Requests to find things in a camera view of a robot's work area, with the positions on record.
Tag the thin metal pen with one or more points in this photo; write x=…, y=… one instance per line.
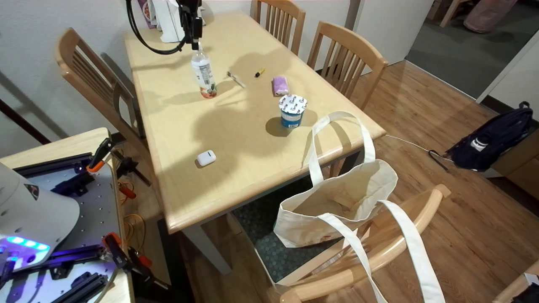
x=236, y=79

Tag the cream canvas tote bag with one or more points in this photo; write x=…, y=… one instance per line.
x=337, y=207

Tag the white blue yogurt cup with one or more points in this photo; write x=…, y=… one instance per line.
x=292, y=107

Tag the wooden chair far end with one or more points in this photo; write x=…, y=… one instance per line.
x=283, y=18

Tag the small white earbuds case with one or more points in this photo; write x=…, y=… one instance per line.
x=206, y=158

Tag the clear plastic bottle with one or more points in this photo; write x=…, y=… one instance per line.
x=203, y=70

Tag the side table with tools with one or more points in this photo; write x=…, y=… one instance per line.
x=93, y=262

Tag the purple cylindrical tube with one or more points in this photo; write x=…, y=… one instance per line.
x=280, y=85

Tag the wooden chair holding bag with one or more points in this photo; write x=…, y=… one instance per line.
x=317, y=271

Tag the dark blue backpack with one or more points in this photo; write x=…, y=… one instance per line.
x=484, y=146

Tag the wooden chair at left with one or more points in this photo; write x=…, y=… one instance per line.
x=102, y=85

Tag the wooden chair far right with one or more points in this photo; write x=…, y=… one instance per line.
x=346, y=59

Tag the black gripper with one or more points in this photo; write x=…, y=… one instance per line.
x=191, y=20

